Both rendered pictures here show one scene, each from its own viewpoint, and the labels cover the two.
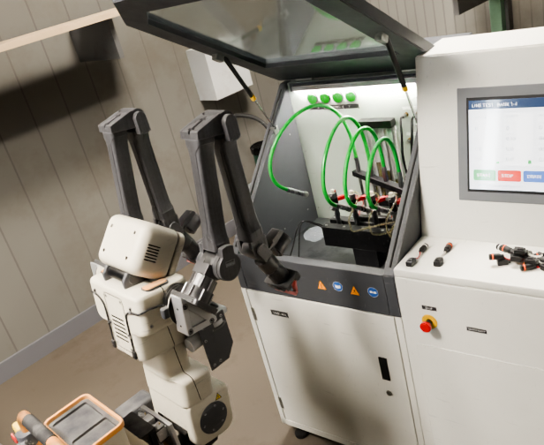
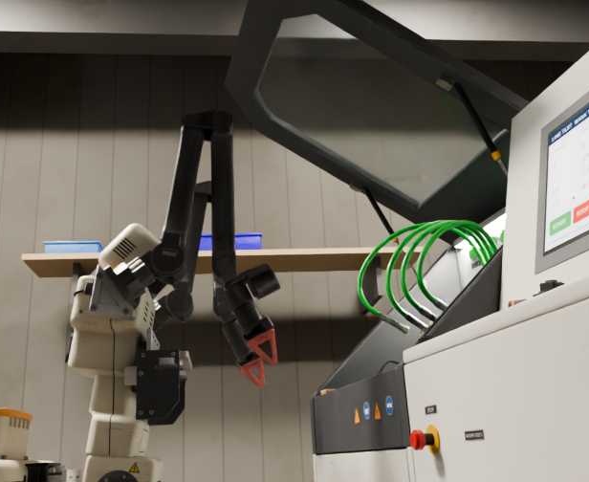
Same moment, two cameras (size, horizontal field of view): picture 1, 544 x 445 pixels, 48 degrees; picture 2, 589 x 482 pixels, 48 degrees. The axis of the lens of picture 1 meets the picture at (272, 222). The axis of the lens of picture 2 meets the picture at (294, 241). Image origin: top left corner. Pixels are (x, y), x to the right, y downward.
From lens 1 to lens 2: 1.53 m
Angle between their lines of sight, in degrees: 53
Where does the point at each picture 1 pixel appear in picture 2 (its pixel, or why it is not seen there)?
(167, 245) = (144, 248)
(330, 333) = not seen: outside the picture
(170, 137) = not seen: hidden behind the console
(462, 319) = (459, 416)
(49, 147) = (301, 384)
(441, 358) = not seen: outside the picture
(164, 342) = (102, 358)
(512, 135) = not seen: outside the picture
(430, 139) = (514, 207)
